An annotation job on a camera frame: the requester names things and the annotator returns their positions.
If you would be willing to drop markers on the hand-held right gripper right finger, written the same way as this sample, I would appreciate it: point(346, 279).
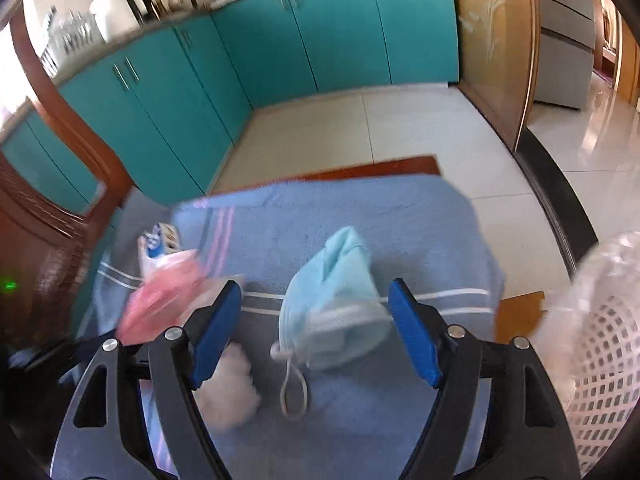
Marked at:
point(415, 340)

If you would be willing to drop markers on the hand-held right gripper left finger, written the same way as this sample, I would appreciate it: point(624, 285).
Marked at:
point(215, 340)

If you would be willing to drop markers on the blue face mask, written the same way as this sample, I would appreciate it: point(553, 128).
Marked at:
point(330, 310)

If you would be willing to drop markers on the clear plastic liner bag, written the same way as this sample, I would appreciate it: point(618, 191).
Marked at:
point(565, 320)

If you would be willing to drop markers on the white mesh wastebasket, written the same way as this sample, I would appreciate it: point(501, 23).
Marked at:
point(605, 360)

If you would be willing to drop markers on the white plastic bag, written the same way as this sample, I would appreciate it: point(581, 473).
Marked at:
point(232, 390)

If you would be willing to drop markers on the carved wooden chair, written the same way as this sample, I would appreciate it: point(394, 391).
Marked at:
point(30, 220)

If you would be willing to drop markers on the white blue packet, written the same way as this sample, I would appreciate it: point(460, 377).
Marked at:
point(157, 245)

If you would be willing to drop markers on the blue striped towel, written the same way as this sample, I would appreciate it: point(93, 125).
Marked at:
point(350, 200)

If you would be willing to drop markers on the dish rack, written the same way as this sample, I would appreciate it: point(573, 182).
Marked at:
point(70, 35)

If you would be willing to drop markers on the white kettle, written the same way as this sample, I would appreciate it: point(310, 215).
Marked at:
point(107, 15)

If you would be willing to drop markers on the wood framed glass door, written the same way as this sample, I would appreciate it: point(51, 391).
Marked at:
point(490, 35)

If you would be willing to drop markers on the grey refrigerator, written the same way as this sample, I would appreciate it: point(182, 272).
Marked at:
point(565, 60)

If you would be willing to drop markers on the teal base cabinets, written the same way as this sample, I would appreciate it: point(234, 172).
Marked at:
point(325, 35)

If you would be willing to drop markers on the knife block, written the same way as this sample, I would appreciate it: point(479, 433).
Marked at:
point(142, 5)

